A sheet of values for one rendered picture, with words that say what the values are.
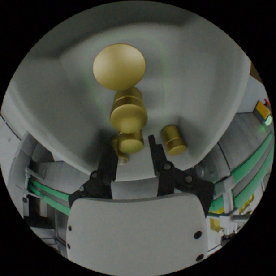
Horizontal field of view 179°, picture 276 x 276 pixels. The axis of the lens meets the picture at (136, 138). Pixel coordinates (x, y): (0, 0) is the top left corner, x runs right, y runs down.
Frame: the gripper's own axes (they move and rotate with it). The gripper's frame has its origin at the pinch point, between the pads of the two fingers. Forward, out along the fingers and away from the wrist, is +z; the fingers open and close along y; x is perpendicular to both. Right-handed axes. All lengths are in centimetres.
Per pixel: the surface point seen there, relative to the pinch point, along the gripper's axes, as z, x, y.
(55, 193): -3.3, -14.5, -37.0
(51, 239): -43, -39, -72
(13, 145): 39, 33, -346
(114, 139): 5.0, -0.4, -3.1
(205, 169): -0.9, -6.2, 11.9
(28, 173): -2.6, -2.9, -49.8
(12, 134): 58, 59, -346
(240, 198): -10.0, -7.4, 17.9
